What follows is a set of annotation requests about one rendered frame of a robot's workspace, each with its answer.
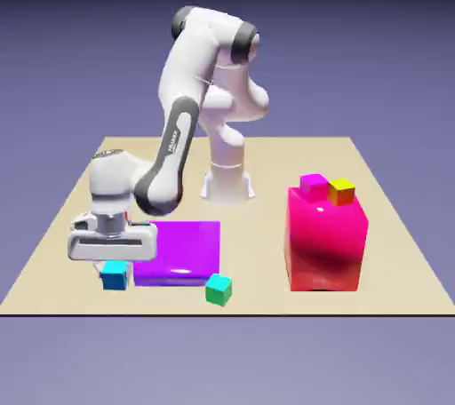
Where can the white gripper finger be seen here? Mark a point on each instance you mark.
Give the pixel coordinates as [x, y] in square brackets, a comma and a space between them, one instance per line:
[96, 266]

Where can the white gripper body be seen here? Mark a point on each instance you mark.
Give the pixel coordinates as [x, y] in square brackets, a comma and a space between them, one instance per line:
[112, 243]

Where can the small cyan cube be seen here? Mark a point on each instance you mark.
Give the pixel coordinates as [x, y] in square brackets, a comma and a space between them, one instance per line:
[114, 275]

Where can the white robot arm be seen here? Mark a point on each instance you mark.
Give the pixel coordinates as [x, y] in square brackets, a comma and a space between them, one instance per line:
[185, 67]

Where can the small green cube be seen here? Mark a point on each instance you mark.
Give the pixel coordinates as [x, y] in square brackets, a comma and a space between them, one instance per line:
[218, 290]

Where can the small magenta cube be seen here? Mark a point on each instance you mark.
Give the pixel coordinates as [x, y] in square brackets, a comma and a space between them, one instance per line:
[312, 186]

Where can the small yellow cube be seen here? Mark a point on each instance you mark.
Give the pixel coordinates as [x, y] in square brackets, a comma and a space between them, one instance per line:
[342, 192]

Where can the large purple box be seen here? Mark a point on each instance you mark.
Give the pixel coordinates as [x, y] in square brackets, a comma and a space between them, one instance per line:
[185, 252]

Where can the large pink box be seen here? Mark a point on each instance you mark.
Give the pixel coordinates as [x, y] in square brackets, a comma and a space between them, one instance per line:
[323, 245]

